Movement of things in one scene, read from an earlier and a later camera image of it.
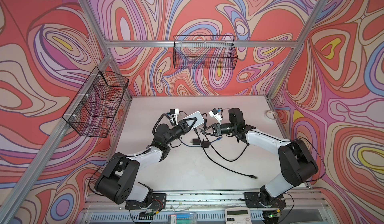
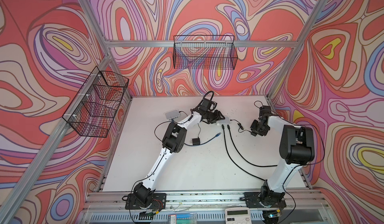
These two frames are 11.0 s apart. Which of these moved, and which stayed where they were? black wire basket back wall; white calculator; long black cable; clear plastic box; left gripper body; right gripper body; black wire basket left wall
Moved: left gripper body; long black cable; right gripper body
Stayed: black wire basket left wall; clear plastic box; white calculator; black wire basket back wall
